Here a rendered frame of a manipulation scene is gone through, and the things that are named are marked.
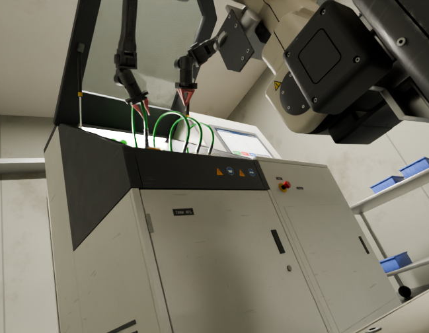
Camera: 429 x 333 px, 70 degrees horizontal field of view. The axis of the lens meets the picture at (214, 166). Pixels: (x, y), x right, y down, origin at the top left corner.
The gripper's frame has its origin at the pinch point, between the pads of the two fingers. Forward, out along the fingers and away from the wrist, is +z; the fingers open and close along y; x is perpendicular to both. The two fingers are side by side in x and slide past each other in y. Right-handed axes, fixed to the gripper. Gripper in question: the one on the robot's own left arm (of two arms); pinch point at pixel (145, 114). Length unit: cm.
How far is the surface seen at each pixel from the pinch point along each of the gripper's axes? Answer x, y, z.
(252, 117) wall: -301, -175, 136
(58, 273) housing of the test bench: -1, 70, 49
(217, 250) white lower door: 55, 4, 41
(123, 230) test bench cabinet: 47, 27, 21
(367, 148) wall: -108, -209, 159
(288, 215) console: 32, -34, 62
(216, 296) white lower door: 67, 11, 46
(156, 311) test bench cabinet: 72, 27, 34
